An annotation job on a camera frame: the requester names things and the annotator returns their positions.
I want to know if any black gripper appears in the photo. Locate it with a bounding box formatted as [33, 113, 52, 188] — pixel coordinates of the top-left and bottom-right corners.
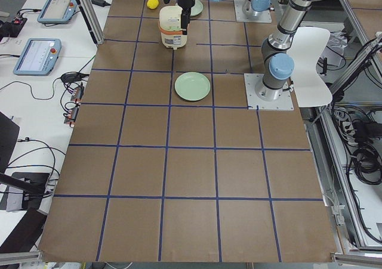
[177, 0, 195, 35]

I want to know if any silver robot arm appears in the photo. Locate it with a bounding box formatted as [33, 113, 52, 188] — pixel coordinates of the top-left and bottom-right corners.
[211, 0, 321, 101]
[242, 0, 272, 23]

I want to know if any right green plate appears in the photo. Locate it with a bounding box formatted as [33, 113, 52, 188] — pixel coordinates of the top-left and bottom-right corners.
[190, 0, 204, 17]

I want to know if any green plate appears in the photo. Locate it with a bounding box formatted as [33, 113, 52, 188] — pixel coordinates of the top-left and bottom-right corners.
[175, 72, 211, 101]
[190, 0, 204, 17]

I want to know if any yellow toy bell pepper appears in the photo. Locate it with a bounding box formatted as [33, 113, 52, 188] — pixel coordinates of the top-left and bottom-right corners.
[146, 0, 159, 10]

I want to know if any left green plate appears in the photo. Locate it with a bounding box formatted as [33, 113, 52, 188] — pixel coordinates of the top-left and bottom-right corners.
[175, 72, 211, 101]

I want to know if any black power adapter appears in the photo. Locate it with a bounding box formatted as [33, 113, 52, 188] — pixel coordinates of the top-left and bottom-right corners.
[91, 0, 110, 7]

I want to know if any white plastic chair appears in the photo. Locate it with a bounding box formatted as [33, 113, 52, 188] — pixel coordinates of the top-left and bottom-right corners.
[287, 27, 332, 107]

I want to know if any far blue teach pendant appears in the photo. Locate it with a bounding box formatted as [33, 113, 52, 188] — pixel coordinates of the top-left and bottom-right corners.
[37, 0, 77, 24]

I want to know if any blue teach pendant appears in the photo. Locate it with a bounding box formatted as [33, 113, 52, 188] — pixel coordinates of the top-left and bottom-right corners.
[13, 38, 61, 76]
[37, 0, 77, 24]

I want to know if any brown paper table mat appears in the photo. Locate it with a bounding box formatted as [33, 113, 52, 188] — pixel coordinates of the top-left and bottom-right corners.
[39, 0, 335, 262]

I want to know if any near blue teach pendant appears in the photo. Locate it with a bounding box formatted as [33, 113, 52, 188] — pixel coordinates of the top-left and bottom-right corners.
[13, 38, 61, 76]

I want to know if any white rice cooker orange handle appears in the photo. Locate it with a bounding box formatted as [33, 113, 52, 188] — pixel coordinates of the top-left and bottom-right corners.
[158, 5, 187, 50]

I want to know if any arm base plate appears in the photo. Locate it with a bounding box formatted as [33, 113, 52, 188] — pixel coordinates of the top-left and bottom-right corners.
[234, 0, 272, 23]
[244, 73, 294, 111]

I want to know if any aluminium frame post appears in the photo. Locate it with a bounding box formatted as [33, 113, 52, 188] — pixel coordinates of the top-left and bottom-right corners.
[75, 0, 104, 45]

